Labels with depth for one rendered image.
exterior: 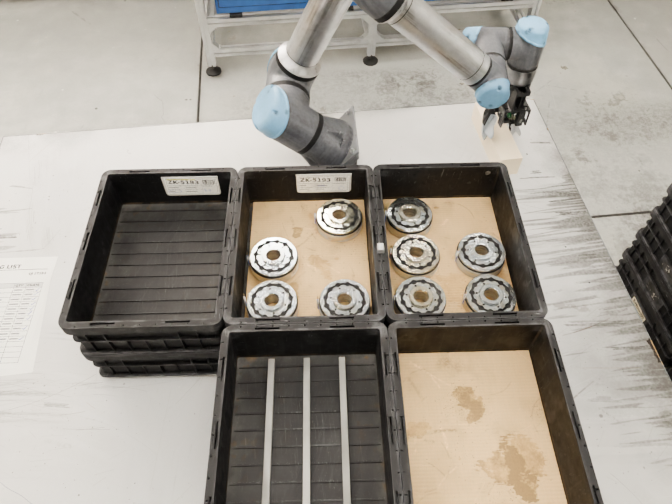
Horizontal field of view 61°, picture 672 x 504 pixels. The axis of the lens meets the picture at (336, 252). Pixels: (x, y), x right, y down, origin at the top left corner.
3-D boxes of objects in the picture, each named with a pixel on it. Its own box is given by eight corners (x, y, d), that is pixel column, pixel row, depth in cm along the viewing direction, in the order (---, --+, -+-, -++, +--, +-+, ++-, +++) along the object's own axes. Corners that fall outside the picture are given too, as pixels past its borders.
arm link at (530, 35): (512, 12, 132) (548, 13, 132) (501, 53, 141) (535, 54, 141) (517, 31, 128) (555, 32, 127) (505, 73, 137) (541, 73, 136)
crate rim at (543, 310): (372, 171, 128) (372, 164, 126) (503, 169, 129) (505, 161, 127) (386, 327, 105) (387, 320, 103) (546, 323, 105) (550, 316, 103)
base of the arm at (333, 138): (312, 153, 158) (283, 137, 153) (345, 112, 152) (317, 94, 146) (322, 185, 148) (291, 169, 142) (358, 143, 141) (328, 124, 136)
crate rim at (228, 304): (239, 174, 128) (238, 166, 126) (371, 171, 128) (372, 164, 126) (224, 331, 104) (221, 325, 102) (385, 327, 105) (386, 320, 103)
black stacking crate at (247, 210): (245, 202, 136) (239, 169, 126) (369, 200, 136) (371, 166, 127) (232, 353, 112) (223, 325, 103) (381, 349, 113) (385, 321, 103)
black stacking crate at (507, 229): (370, 200, 136) (373, 166, 127) (493, 197, 137) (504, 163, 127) (383, 349, 113) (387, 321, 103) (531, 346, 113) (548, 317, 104)
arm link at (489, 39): (468, 51, 128) (516, 52, 128) (464, 18, 133) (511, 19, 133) (461, 77, 135) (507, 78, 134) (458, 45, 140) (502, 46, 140)
